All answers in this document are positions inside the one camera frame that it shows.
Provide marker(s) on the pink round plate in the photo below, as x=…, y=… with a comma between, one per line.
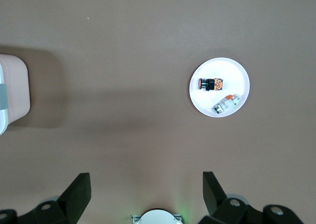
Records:
x=222, y=68

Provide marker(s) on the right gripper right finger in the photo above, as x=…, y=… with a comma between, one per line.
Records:
x=214, y=196

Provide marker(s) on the white green push-button switch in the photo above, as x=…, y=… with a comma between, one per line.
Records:
x=227, y=105

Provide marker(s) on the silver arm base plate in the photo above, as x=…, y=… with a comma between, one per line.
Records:
x=135, y=219

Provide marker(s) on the orange black push-button switch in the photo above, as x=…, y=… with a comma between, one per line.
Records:
x=212, y=84

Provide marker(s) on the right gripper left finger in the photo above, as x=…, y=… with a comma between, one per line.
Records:
x=76, y=196

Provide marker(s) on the white lidded storage box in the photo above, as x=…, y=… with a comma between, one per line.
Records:
x=14, y=90

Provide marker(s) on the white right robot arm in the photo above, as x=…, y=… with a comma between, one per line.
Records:
x=158, y=217

